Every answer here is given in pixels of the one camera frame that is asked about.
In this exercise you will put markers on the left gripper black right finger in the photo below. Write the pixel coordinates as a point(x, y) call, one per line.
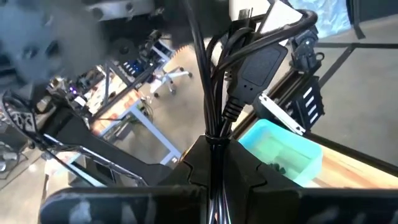
point(295, 207)

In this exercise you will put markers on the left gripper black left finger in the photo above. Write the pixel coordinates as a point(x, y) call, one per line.
point(124, 205)

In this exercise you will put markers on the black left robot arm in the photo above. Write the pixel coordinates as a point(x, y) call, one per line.
point(306, 102)

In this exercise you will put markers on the teal plastic bin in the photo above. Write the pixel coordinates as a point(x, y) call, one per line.
point(280, 146)

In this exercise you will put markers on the white edged metal plate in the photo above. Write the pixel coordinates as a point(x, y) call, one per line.
point(280, 113)

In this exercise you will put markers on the white office chair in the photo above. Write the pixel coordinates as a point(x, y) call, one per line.
point(169, 77)

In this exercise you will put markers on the blue white plastic sheet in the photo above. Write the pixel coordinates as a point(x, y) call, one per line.
point(323, 15)

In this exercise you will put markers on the black strut with silver rail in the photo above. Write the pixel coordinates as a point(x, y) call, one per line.
point(93, 137)

